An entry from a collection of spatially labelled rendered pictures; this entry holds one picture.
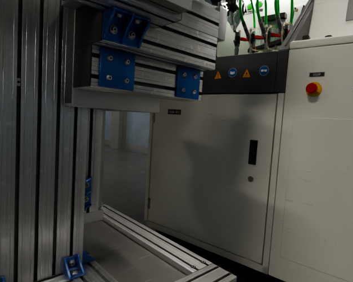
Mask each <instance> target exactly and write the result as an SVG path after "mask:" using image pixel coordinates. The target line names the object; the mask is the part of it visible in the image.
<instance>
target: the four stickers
mask: <svg viewBox="0 0 353 282"><path fill-rule="evenodd" d="M269 68H270V66H269V65H260V66H259V76H268V72H269ZM251 72H252V68H243V71H242V78H251ZM236 74H237V67H236V68H229V71H228V78H229V77H236ZM214 79H222V69H221V70H215V71H214Z"/></svg>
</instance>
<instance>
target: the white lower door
mask: <svg viewBox="0 0 353 282"><path fill-rule="evenodd" d="M277 100H278V94H222V95H202V101H174V100H166V99H160V112H159V113H153V115H152V122H153V123H154V124H153V135H152V155H151V174H150V193H149V198H148V204H147V208H148V220H149V221H152V222H154V223H157V224H159V225H162V226H164V227H167V228H170V229H172V230H175V231H177V232H180V233H182V234H185V235H188V236H190V237H193V238H196V239H198V240H200V241H203V242H206V243H209V244H211V245H213V246H216V247H219V248H222V249H224V250H227V251H229V252H232V253H234V254H237V255H239V256H242V257H245V258H247V259H250V260H252V261H255V262H257V263H260V264H262V263H263V253H264V241H265V234H266V222H267V210H268V198H269V191H270V179H271V167H272V155H273V143H274V136H275V124H276V112H277Z"/></svg>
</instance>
